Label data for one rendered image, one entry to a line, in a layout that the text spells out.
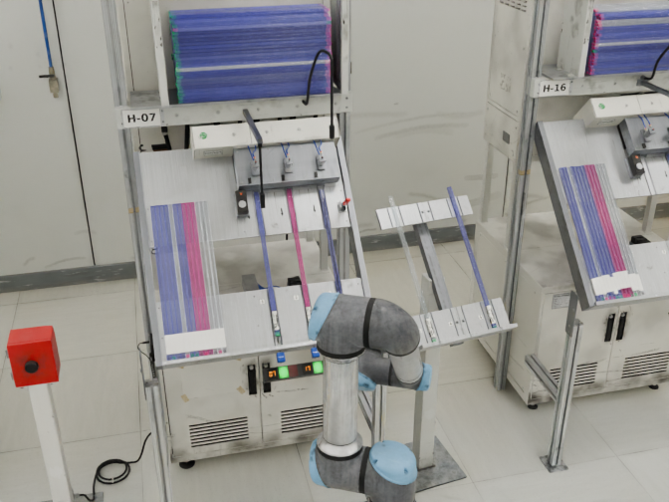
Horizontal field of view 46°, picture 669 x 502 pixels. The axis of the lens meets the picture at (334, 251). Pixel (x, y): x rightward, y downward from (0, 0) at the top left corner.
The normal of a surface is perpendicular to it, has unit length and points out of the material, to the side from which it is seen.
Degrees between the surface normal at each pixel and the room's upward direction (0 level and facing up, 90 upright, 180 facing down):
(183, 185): 46
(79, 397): 0
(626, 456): 0
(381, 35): 90
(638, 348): 90
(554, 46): 90
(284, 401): 90
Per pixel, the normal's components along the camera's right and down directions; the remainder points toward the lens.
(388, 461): 0.12, -0.87
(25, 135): 0.24, 0.44
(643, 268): 0.17, -0.33
